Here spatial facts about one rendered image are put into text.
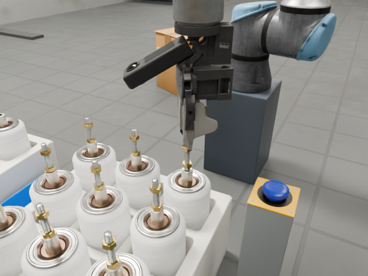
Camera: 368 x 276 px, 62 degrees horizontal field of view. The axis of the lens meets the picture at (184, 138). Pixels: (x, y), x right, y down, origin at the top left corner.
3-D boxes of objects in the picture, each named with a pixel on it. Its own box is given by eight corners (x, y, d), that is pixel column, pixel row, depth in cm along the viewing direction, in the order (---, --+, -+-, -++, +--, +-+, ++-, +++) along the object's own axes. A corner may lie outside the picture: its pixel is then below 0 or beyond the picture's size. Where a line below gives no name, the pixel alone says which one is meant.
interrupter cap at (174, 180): (183, 200, 57) (183, 197, 56) (160, 179, 62) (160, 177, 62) (213, 184, 61) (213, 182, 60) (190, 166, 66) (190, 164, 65)
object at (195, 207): (182, 268, 65) (182, 204, 55) (157, 239, 71) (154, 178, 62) (216, 246, 70) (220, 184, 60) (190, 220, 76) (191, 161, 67)
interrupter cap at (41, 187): (67, 196, 58) (66, 193, 57) (27, 196, 58) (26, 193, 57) (79, 172, 64) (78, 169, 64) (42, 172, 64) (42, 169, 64)
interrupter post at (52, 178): (58, 187, 60) (55, 174, 58) (46, 187, 60) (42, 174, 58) (62, 179, 62) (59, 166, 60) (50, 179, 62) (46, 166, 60)
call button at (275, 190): (264, 186, 51) (265, 176, 50) (289, 193, 49) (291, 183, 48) (258, 201, 48) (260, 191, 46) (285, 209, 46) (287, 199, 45)
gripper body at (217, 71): (231, 104, 49) (238, 26, 43) (178, 108, 48) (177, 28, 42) (219, 87, 56) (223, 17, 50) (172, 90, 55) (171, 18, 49)
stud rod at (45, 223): (51, 245, 46) (39, 207, 42) (46, 243, 46) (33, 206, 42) (56, 240, 47) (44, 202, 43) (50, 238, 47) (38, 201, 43)
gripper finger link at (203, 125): (219, 154, 53) (220, 102, 49) (185, 157, 52) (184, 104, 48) (214, 147, 56) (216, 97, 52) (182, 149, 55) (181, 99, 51)
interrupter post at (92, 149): (97, 149, 71) (95, 137, 70) (100, 154, 70) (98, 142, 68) (86, 153, 70) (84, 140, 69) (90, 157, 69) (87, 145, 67)
